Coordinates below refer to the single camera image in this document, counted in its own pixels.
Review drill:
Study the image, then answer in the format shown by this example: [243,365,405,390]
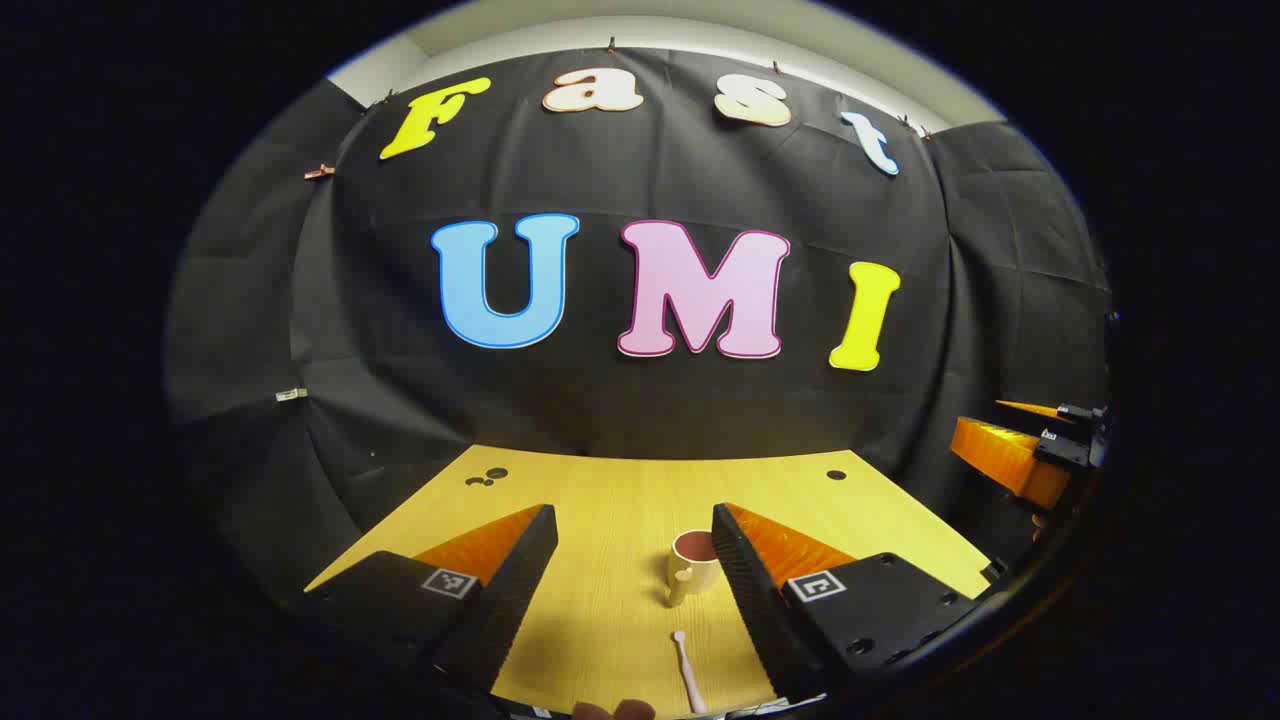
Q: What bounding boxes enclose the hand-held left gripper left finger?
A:
[298,503,559,701]

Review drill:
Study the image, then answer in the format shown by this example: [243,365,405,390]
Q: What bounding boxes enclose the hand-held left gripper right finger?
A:
[712,502,986,703]

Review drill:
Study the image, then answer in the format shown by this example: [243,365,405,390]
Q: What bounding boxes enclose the beige cup with handle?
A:
[667,530,723,608]

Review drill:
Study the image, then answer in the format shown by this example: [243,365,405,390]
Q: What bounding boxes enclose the white toothbrush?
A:
[672,630,708,715]

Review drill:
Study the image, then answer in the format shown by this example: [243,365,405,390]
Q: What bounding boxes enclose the yellow wooden desktop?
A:
[305,445,991,717]

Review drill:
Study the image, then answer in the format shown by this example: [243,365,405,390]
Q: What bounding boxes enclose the black backdrop cloth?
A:
[165,45,1111,601]

